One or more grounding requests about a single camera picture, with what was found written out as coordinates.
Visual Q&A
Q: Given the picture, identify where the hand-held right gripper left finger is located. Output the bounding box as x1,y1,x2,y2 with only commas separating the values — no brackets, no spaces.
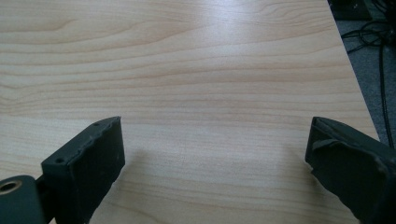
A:
35,116,126,224

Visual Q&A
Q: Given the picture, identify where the black cable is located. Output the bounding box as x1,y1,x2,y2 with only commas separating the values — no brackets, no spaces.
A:
340,20,396,149

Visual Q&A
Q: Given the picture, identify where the black equipment base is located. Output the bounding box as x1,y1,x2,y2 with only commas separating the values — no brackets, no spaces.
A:
327,0,396,21

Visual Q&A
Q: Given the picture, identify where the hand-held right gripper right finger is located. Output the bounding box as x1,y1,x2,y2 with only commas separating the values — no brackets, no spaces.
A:
304,116,396,224

